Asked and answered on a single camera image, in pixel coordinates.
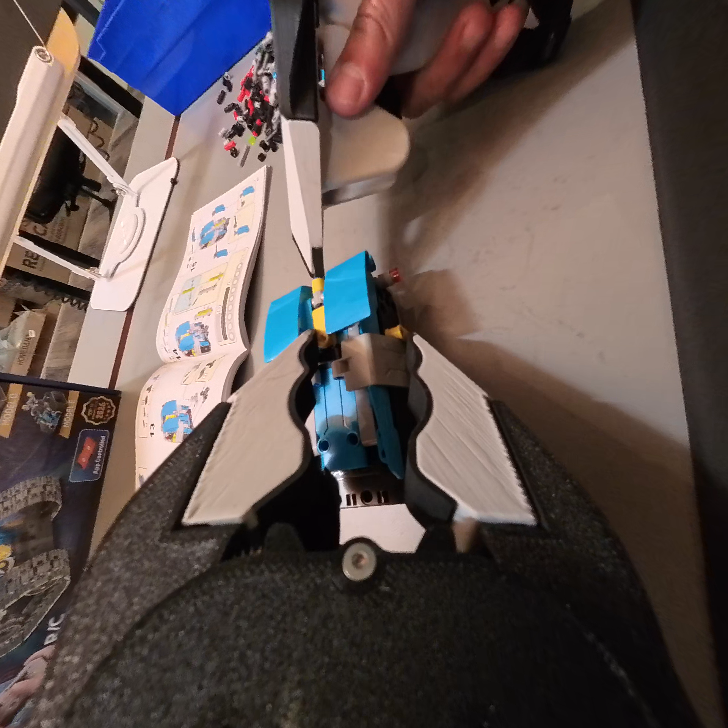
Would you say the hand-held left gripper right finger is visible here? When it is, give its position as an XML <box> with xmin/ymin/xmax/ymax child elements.
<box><xmin>405</xmin><ymin>334</ymin><xmax>538</xmax><ymax>551</ymax></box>

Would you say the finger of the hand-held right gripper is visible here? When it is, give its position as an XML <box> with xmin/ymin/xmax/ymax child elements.
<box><xmin>280</xmin><ymin>116</ymin><xmax>326</xmax><ymax>281</ymax></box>

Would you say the pile of small brick parts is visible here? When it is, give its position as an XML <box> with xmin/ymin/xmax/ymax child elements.
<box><xmin>216</xmin><ymin>34</ymin><xmax>285</xmax><ymax>166</ymax></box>

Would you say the white stand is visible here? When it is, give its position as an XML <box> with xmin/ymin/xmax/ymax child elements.
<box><xmin>0</xmin><ymin>45</ymin><xmax>180</xmax><ymax>312</ymax></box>

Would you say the person's right hand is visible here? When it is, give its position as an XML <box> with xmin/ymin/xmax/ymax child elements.
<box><xmin>326</xmin><ymin>0</ymin><xmax>531</xmax><ymax>120</ymax></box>

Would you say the blue grey toy brick model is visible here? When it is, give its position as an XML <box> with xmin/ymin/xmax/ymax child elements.
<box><xmin>264</xmin><ymin>252</ymin><xmax>422</xmax><ymax>508</ymax></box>

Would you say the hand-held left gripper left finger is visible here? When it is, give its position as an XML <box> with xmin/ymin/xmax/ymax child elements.
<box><xmin>182</xmin><ymin>329</ymin><xmax>315</xmax><ymax>525</ymax></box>

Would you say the blue plastic bin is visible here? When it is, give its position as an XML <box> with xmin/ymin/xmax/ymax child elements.
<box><xmin>88</xmin><ymin>0</ymin><xmax>273</xmax><ymax>117</ymax></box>

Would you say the dark toy robot box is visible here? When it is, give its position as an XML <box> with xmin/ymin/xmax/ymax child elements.
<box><xmin>0</xmin><ymin>372</ymin><xmax>122</xmax><ymax>706</ymax></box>

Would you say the open instruction booklet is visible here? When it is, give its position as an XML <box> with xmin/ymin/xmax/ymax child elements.
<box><xmin>135</xmin><ymin>165</ymin><xmax>269</xmax><ymax>490</ymax></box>

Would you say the grey desk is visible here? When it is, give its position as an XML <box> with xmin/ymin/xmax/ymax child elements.
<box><xmin>68</xmin><ymin>0</ymin><xmax>706</xmax><ymax>712</ymax></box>

